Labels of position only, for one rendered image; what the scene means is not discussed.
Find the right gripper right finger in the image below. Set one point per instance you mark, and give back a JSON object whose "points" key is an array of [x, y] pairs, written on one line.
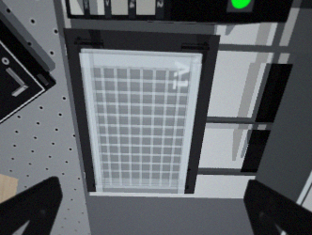
{"points": [[265, 208]]}

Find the white rectangular well plate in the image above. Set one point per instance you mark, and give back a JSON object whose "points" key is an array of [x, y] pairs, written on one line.
{"points": [[140, 108]]}

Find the grey plate washer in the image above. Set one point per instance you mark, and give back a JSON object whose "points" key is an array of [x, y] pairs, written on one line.
{"points": [[245, 70]]}

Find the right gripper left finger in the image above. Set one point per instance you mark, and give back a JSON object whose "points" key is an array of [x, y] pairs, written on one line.
{"points": [[39, 204]]}

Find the grey perforated base plate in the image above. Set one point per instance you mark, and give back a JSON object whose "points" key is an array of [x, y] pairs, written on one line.
{"points": [[38, 142]]}

